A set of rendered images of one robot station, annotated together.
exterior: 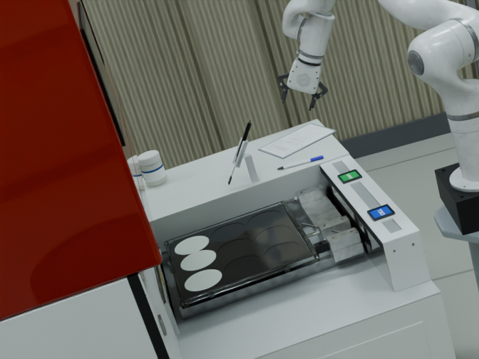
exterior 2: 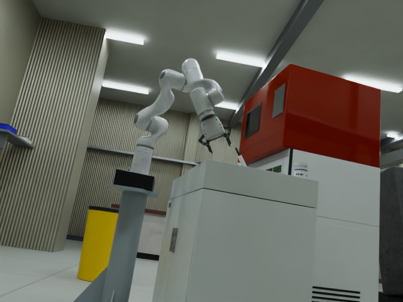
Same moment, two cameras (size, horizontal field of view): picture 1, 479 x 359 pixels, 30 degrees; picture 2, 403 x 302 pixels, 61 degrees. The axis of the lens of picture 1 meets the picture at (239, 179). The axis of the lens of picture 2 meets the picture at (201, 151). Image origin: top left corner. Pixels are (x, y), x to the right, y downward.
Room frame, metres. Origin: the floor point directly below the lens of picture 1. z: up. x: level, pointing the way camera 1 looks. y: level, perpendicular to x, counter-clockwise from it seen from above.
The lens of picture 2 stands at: (4.34, -0.59, 0.60)
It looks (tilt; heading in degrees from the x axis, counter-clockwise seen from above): 14 degrees up; 171
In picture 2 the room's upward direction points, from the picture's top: 8 degrees clockwise
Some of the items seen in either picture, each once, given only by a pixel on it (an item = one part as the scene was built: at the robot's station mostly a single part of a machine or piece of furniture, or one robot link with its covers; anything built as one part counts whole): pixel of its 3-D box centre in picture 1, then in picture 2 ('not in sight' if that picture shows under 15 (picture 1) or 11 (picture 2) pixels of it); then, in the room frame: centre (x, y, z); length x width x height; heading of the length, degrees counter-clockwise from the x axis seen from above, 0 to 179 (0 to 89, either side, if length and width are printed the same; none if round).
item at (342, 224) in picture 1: (334, 226); not in sight; (2.10, -0.20, 0.89); 0.08 x 0.03 x 0.03; 94
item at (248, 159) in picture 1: (243, 162); (241, 166); (2.40, -0.03, 1.03); 0.06 x 0.04 x 0.13; 94
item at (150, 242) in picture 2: not in sight; (159, 234); (-3.97, 0.04, 0.48); 2.64 x 2.07 x 0.96; 175
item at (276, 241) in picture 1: (235, 249); not in sight; (2.14, 0.07, 0.90); 0.34 x 0.34 x 0.01; 4
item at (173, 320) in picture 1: (162, 278); not in sight; (2.11, 0.27, 0.89); 0.44 x 0.02 x 0.10; 4
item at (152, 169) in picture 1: (152, 168); (300, 171); (2.62, 0.25, 1.01); 0.07 x 0.07 x 0.10
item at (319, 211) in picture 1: (328, 224); not in sight; (2.18, -0.20, 0.87); 0.36 x 0.08 x 0.03; 4
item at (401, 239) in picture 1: (370, 216); (186, 187); (2.11, -0.30, 0.89); 0.55 x 0.09 x 0.14; 4
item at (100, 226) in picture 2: not in sight; (103, 243); (0.41, -0.87, 0.37); 0.47 x 0.47 x 0.74
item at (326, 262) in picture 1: (272, 281); not in sight; (2.03, 0.00, 0.84); 0.50 x 0.02 x 0.03; 94
